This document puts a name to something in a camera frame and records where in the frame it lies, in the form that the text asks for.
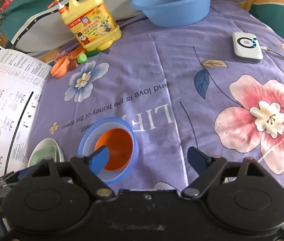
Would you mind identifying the yellow detergent bottle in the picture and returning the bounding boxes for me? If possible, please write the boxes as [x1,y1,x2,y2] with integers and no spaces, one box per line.
[47,0,122,53]

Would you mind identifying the small dark orange bowl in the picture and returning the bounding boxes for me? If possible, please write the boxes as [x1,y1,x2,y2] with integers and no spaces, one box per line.
[95,129,134,172]

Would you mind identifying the small blue bowl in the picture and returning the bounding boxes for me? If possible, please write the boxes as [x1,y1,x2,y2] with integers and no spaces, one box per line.
[77,117,139,184]

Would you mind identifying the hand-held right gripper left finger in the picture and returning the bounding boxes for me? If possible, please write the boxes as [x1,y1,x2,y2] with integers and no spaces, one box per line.
[31,146,113,199]

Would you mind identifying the orange plate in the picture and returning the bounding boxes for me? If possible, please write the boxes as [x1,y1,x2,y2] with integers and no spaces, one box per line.
[68,46,87,59]

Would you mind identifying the green square plate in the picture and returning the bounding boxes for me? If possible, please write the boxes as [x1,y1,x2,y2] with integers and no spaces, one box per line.
[27,144,57,167]

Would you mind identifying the white instruction sheet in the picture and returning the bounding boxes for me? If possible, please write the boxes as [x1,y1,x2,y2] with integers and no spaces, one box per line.
[0,44,52,181]

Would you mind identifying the purple floral bedsheet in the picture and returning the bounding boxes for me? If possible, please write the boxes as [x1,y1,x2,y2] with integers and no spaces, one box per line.
[25,0,284,196]

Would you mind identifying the white power bank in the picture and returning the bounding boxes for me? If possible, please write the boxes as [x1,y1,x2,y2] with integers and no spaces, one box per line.
[232,31,265,62]

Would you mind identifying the teal white striped quilt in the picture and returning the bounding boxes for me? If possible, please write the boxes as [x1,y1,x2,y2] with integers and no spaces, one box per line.
[0,0,284,56]

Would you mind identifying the cream round plate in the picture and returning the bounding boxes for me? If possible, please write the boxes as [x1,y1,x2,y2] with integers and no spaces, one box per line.
[27,138,65,167]

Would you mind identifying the large blue basin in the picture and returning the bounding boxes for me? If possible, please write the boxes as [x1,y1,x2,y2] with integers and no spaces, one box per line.
[131,0,217,28]

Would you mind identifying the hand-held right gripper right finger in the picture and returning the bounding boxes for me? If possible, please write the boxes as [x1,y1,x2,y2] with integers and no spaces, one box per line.
[182,146,263,199]

